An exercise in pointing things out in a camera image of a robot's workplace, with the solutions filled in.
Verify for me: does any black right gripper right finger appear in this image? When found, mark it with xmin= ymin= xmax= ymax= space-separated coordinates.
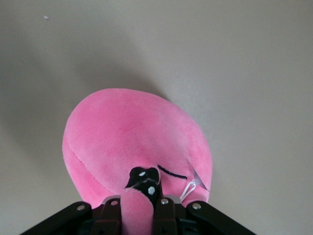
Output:
xmin=155 ymin=195 xmax=257 ymax=235

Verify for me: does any pink plush toy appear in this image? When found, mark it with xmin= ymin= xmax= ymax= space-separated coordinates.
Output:
xmin=62 ymin=88 xmax=214 ymax=235

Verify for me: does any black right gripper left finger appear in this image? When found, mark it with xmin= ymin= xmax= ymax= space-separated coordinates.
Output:
xmin=22 ymin=194 xmax=123 ymax=235

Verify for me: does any brown table cover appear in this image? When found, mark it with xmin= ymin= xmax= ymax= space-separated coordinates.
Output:
xmin=0 ymin=0 xmax=313 ymax=235

